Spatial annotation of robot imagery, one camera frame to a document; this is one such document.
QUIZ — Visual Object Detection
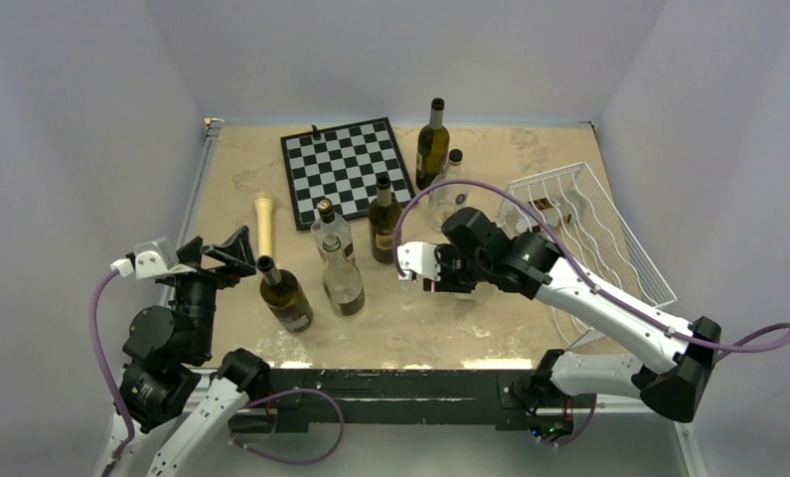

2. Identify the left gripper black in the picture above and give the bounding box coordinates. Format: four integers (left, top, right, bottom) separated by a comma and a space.
167, 224, 254, 358

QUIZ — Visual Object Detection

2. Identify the clear round bottle blue emblem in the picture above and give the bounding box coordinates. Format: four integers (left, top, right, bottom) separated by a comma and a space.
426, 149, 469, 232

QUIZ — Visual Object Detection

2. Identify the dark wine bottle silver neck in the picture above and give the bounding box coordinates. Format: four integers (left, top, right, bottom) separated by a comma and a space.
256, 255, 314, 333

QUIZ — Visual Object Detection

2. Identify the dark wine bottle brown label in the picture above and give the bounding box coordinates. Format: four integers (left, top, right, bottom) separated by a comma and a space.
368, 173, 402, 264

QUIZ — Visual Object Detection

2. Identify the clear square liquor bottle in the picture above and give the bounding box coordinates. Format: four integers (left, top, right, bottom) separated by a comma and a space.
310, 199, 356, 263

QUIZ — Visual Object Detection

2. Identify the green wine bottle white label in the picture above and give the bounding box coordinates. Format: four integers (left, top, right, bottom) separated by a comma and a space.
415, 97, 450, 190

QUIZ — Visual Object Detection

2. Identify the clear bottle no cap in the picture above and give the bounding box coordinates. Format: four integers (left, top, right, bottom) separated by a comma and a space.
322, 234, 365, 317

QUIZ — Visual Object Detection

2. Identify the clear bottle gold black cap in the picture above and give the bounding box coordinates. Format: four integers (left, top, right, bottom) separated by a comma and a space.
515, 198, 574, 233

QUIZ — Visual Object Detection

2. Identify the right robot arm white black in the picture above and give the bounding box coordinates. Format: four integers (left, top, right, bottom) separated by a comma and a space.
208, 239, 720, 431

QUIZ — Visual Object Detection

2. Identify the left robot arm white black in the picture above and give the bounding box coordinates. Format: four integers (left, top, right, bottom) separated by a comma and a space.
90, 226, 271, 476

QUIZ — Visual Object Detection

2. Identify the black white chessboard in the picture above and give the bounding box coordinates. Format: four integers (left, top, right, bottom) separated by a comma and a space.
280, 117, 415, 232

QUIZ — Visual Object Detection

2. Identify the black front mounting beam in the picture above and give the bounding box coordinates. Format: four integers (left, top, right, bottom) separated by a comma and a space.
230, 367, 596, 436

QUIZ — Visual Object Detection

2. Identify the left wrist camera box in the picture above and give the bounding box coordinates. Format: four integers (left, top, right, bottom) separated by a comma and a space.
109, 237, 196, 280

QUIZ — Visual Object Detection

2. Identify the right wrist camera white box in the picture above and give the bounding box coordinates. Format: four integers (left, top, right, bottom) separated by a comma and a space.
396, 241, 441, 282

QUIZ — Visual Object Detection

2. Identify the white wire wine rack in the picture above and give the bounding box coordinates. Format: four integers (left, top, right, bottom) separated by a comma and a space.
498, 161, 678, 347

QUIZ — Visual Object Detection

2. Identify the aluminium table frame rail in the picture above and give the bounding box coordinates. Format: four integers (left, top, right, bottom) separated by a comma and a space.
107, 118, 225, 409

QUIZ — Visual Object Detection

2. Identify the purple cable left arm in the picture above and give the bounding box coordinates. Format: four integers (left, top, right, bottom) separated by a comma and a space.
89, 268, 138, 475

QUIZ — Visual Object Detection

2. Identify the purple cable under table front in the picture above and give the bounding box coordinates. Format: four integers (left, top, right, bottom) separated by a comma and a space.
228, 387, 346, 466

